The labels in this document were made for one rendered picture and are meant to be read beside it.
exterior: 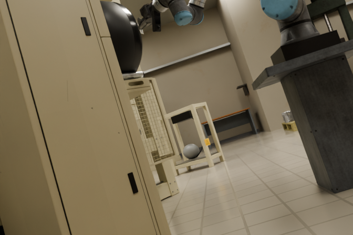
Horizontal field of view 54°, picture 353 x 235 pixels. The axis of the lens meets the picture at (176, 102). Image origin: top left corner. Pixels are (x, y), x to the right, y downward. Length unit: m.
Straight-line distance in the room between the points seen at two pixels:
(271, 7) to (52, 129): 1.01
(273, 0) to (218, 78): 8.02
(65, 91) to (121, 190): 0.39
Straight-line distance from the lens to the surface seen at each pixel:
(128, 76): 2.15
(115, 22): 2.11
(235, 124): 9.03
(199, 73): 9.57
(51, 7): 1.35
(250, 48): 7.92
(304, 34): 1.72
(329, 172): 1.67
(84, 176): 1.19
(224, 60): 9.63
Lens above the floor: 0.42
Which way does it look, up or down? 6 degrees up
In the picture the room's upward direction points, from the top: 18 degrees counter-clockwise
